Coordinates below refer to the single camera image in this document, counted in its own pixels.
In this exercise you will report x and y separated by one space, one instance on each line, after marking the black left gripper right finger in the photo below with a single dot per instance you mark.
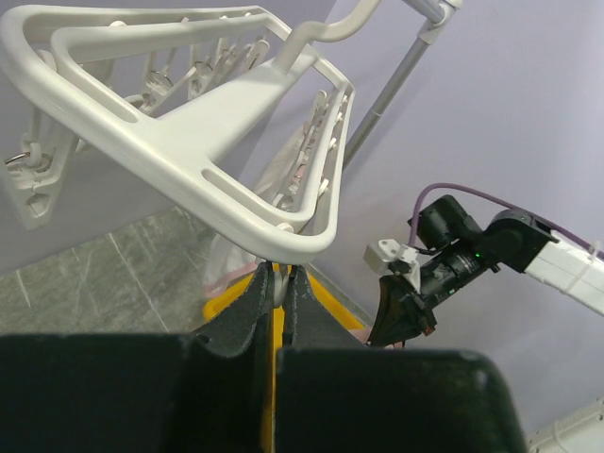
335 394

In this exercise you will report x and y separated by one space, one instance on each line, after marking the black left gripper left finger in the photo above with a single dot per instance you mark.
201 391

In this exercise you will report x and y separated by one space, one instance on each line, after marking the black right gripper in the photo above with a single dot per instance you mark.
405 313

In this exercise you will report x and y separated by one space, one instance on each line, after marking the white far-side hanger clip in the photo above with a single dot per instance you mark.
281 278

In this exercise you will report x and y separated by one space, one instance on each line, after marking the white pink underwear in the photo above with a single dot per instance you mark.
250 224

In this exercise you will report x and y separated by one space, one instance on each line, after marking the white plastic clip hanger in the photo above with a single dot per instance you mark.
163 91

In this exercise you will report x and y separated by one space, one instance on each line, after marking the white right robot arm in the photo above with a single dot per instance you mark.
516 239

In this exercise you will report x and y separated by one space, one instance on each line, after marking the yellow plastic tray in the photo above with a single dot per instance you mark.
336 305

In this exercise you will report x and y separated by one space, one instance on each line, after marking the white metal clothes rack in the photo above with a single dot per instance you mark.
437 15

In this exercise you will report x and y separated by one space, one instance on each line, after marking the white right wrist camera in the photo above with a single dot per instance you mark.
387 256

